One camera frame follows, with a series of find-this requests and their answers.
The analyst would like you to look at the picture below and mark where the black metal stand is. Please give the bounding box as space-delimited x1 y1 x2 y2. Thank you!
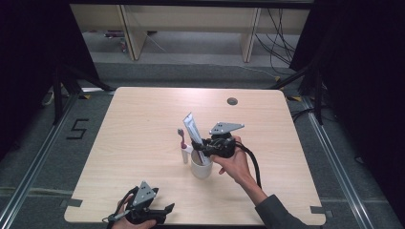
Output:
269 60 327 126
52 62 115 126

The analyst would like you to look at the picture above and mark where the light wooden desk frame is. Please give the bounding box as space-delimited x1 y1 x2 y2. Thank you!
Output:
70 3 311 63

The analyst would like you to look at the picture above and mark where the person's right hand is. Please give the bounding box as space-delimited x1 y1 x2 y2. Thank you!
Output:
209 135 256 189

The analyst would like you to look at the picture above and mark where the bundle of black cables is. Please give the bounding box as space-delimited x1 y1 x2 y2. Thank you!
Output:
253 8 308 77

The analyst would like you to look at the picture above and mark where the metal floor rail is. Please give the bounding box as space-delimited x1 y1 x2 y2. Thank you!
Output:
0 92 81 229
299 94 374 229

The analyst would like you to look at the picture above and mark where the pink toothbrush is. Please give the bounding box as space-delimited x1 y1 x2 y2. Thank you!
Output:
177 128 189 151

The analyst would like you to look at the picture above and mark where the person's left hand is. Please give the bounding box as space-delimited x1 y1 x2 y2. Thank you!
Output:
111 194 158 229

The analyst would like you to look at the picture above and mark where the grey tape strip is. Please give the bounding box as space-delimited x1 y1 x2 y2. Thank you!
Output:
59 198 84 209
309 205 334 219

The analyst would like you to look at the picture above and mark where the white and purple toothpaste tube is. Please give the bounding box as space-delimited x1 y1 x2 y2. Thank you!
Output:
181 112 213 167

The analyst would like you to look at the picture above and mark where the black tape floor marker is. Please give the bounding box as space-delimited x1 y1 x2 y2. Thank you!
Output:
65 117 91 140

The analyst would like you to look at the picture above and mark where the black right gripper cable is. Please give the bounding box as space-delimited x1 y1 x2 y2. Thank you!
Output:
236 141 263 189

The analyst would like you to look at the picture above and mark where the thin white floor cable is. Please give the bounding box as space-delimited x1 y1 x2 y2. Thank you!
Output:
219 62 282 81

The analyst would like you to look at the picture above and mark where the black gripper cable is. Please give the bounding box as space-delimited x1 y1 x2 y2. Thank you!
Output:
236 141 263 189
101 186 140 225

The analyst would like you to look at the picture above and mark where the white cup with holder handle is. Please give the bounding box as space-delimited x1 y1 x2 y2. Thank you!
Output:
181 143 214 179

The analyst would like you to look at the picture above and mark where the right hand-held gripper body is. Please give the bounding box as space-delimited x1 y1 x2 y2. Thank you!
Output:
202 121 245 159

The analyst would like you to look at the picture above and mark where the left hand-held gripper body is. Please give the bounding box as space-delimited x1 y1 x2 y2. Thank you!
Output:
124 180 169 225

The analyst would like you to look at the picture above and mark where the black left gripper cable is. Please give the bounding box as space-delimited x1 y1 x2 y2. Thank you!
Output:
101 186 140 225

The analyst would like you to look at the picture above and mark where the black curtain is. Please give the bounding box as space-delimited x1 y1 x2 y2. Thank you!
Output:
0 0 100 160
288 0 405 220

